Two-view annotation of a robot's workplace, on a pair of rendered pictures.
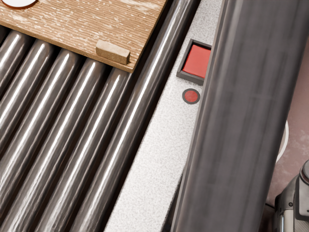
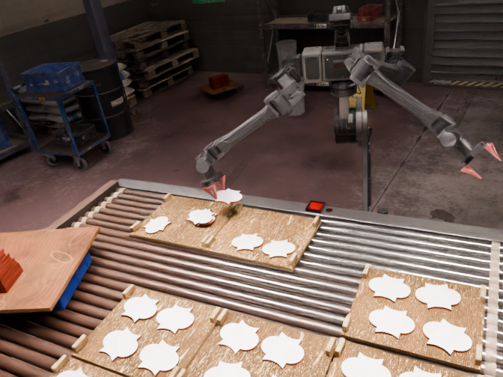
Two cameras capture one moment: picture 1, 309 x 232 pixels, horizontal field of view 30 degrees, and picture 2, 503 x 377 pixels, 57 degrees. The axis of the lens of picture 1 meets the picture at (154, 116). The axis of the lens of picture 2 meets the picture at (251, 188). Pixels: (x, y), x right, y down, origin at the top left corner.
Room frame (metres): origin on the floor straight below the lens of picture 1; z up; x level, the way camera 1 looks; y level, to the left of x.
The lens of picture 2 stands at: (0.33, 1.77, 2.13)
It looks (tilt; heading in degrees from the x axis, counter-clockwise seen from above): 30 degrees down; 286
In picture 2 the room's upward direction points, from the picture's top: 8 degrees counter-clockwise
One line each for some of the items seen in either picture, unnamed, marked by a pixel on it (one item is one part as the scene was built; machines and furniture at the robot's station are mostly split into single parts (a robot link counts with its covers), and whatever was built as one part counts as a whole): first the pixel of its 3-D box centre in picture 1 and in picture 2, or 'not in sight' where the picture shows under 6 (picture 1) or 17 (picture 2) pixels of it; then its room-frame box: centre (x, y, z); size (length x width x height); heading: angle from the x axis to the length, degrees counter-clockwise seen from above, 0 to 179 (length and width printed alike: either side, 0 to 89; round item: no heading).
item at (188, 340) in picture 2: not in sight; (149, 330); (1.06, 0.75, 0.94); 0.41 x 0.35 x 0.04; 166
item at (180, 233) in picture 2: not in sight; (186, 221); (1.16, 0.06, 0.93); 0.41 x 0.35 x 0.02; 166
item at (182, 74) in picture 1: (203, 64); (315, 206); (0.56, -0.07, 0.92); 0.08 x 0.08 x 0.02; 76
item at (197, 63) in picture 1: (203, 64); (315, 206); (0.56, -0.07, 0.92); 0.06 x 0.06 x 0.01; 76
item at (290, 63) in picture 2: not in sight; (290, 72); (0.68, -0.48, 1.45); 0.09 x 0.08 x 0.12; 0
